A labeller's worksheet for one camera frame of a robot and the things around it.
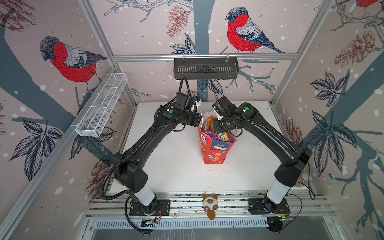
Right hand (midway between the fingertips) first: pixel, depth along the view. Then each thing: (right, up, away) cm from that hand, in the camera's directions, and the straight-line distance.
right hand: (214, 129), depth 76 cm
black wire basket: (-3, +40, +30) cm, 50 cm away
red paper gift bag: (0, -12, +1) cm, 12 cm away
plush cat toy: (-2, -37, -3) cm, 38 cm away
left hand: (-7, +5, +1) cm, 9 cm away
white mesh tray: (-59, +5, -4) cm, 60 cm away
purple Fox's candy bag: (-1, -2, -1) cm, 3 cm away
